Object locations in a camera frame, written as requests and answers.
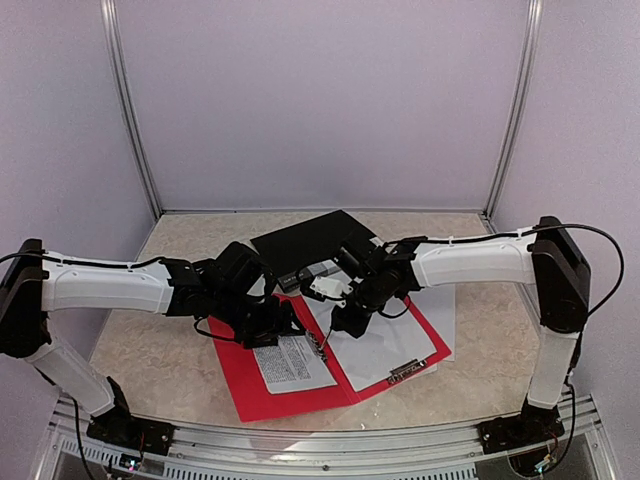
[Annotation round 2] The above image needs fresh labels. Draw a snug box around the red folder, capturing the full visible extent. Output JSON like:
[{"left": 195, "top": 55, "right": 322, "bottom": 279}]
[{"left": 208, "top": 287, "right": 455, "bottom": 423}]

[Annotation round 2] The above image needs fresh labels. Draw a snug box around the printed text sheet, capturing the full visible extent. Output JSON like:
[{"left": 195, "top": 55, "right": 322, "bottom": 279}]
[{"left": 253, "top": 332, "right": 337, "bottom": 395}]

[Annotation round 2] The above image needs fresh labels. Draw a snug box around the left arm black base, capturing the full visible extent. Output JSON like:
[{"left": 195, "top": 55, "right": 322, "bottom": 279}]
[{"left": 87, "top": 376, "right": 175, "bottom": 456}]

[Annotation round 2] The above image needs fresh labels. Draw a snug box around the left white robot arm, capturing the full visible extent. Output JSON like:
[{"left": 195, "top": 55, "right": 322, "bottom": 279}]
[{"left": 1, "top": 239, "right": 304, "bottom": 445}]

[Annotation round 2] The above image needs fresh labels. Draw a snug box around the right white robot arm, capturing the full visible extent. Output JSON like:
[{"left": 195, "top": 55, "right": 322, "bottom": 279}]
[{"left": 330, "top": 217, "right": 591, "bottom": 444}]

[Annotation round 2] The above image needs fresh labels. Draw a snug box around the aluminium front rail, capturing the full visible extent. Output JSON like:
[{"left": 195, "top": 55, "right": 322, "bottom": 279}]
[{"left": 47, "top": 394, "right": 614, "bottom": 480}]

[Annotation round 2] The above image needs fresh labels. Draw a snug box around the aluminium frame post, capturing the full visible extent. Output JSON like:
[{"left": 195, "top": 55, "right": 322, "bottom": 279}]
[
  {"left": 483, "top": 0, "right": 544, "bottom": 222},
  {"left": 100, "top": 0, "right": 164, "bottom": 221}
]

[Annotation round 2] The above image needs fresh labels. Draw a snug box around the white sheet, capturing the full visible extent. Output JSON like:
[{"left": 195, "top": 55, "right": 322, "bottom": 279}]
[
  {"left": 410, "top": 285, "right": 456, "bottom": 363},
  {"left": 305, "top": 299, "right": 436, "bottom": 392}
]

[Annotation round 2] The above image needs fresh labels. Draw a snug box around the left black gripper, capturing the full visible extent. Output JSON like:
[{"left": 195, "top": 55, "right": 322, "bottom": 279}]
[{"left": 211, "top": 287, "right": 306, "bottom": 349}]

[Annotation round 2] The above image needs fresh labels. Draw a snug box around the right aluminium frame post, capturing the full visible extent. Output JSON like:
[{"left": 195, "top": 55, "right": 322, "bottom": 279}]
[{"left": 483, "top": 0, "right": 544, "bottom": 222}]

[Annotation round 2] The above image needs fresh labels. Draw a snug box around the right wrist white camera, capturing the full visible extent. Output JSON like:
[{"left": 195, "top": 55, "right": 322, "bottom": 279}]
[{"left": 301, "top": 276, "right": 357, "bottom": 308}]

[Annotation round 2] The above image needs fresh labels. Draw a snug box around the white sheet top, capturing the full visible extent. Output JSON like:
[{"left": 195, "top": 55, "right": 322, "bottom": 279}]
[{"left": 305, "top": 299, "right": 436, "bottom": 392}]

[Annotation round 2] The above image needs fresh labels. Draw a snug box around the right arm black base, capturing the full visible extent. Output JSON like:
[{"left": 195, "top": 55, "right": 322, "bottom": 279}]
[{"left": 476, "top": 401, "right": 565, "bottom": 454}]

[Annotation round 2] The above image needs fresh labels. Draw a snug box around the black folder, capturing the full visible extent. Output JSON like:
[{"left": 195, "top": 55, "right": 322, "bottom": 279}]
[{"left": 250, "top": 210, "right": 376, "bottom": 293}]

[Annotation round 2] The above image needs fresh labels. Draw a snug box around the blank white sheet lower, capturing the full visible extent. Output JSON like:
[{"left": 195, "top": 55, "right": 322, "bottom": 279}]
[{"left": 410, "top": 285, "right": 456, "bottom": 363}]

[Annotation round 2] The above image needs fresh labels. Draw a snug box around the left aluminium frame post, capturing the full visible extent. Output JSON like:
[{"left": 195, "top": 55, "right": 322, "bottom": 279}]
[{"left": 100, "top": 0, "right": 164, "bottom": 221}]

